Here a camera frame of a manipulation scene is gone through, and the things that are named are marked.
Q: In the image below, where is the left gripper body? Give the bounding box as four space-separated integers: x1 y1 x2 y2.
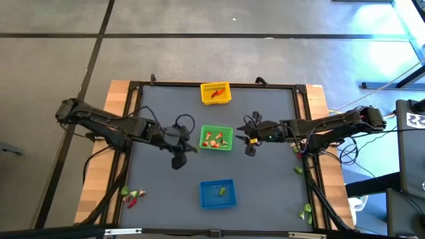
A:
158 125 191 171

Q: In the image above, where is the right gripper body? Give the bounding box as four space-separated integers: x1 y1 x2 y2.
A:
244 112 288 158

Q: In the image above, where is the green plastic basket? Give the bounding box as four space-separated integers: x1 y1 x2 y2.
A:
199 125 234 152

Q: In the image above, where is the yellow plastic basket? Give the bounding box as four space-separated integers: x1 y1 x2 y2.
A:
200 81 232 106

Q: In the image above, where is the blue plastic basket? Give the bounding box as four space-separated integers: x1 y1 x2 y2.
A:
199 179 237 210

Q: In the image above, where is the white floor object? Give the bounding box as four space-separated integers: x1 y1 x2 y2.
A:
347 195 370 226

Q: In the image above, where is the black cabinet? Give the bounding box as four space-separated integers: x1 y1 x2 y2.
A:
386 188 425 238
394 98 425 200

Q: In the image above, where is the black coiled floor cable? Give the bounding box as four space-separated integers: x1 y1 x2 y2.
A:
337 141 361 166

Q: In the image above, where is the silver metal bracket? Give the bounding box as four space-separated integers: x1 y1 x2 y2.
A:
288 232 328 239
104 228 143 236

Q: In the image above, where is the grey metal floor bracket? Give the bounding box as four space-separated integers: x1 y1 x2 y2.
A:
0 141 25 157

